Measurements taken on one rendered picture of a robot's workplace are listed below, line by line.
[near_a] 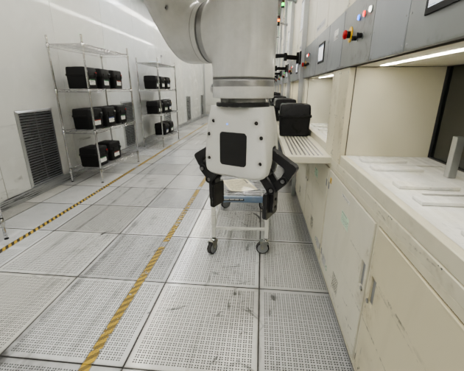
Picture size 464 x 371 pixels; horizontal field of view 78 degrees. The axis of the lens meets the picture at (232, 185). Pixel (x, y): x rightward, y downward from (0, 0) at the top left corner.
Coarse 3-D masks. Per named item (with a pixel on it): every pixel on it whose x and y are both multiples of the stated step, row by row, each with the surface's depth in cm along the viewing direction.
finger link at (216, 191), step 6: (204, 168) 46; (204, 174) 46; (216, 180) 46; (222, 180) 47; (210, 186) 45; (216, 186) 46; (222, 186) 47; (210, 192) 46; (216, 192) 46; (222, 192) 48; (210, 198) 46; (216, 198) 46; (222, 198) 48; (210, 204) 46; (216, 204) 47
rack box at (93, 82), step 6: (72, 66) 354; (78, 66) 351; (66, 72) 352; (72, 72) 352; (78, 72) 351; (84, 72) 351; (90, 72) 362; (72, 78) 354; (78, 78) 354; (84, 78) 353; (90, 78) 363; (72, 84) 356; (78, 84) 356; (84, 84) 356; (90, 84) 362; (96, 84) 379
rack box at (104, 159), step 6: (84, 150) 381; (90, 150) 379; (96, 150) 380; (102, 150) 394; (84, 156) 383; (90, 156) 382; (96, 156) 381; (102, 156) 394; (84, 162) 386; (90, 162) 385; (96, 162) 384; (102, 162) 395
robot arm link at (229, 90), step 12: (216, 84) 38; (228, 84) 36; (240, 84) 36; (252, 84) 36; (264, 84) 36; (216, 96) 38; (228, 96) 36; (240, 96) 36; (252, 96) 36; (264, 96) 37
